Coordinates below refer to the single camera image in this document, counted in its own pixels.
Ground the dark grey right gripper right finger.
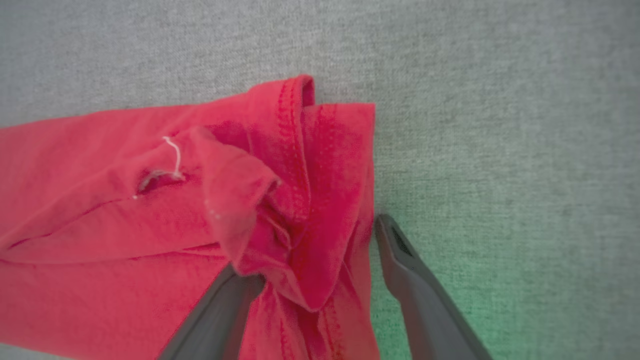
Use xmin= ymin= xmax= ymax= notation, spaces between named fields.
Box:
xmin=374 ymin=213 xmax=494 ymax=360

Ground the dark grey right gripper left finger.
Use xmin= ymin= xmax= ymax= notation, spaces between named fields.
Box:
xmin=157 ymin=264 xmax=266 ymax=360

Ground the red and white shirt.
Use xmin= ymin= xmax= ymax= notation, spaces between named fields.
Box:
xmin=0 ymin=74 xmax=382 ymax=360

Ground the grey fabric sofa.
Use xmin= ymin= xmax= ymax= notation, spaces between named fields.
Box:
xmin=0 ymin=0 xmax=640 ymax=360

